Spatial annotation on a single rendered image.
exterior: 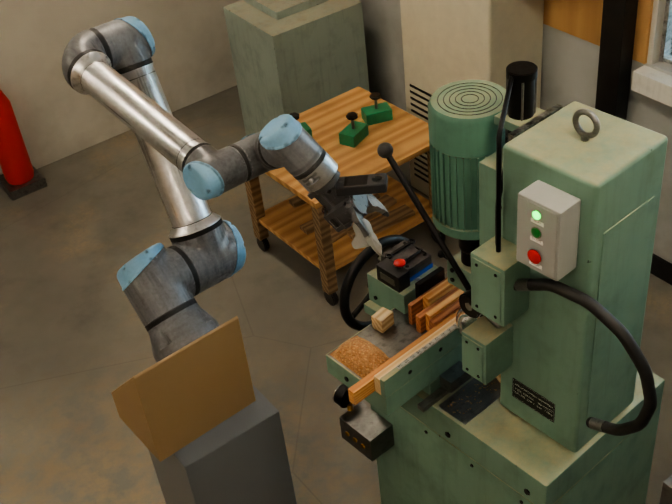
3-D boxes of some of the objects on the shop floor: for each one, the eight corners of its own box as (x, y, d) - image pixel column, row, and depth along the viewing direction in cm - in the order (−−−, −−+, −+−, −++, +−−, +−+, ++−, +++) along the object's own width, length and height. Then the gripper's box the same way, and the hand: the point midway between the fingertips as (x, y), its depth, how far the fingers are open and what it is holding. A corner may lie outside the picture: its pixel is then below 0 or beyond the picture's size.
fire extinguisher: (32, 170, 486) (-5, 62, 450) (47, 186, 474) (10, 76, 437) (-2, 185, 479) (-42, 76, 442) (13, 201, 466) (-28, 90, 429)
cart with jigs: (367, 188, 446) (356, 62, 406) (452, 242, 408) (449, 109, 369) (249, 250, 417) (224, 120, 378) (328, 314, 380) (310, 178, 340)
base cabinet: (483, 463, 315) (482, 298, 272) (635, 573, 279) (663, 403, 235) (383, 547, 294) (365, 383, 250) (534, 679, 257) (544, 513, 214)
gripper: (315, 165, 226) (369, 222, 234) (299, 215, 211) (358, 274, 219) (342, 147, 222) (396, 205, 230) (329, 197, 207) (387, 257, 215)
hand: (387, 234), depth 223 cm, fingers open, 14 cm apart
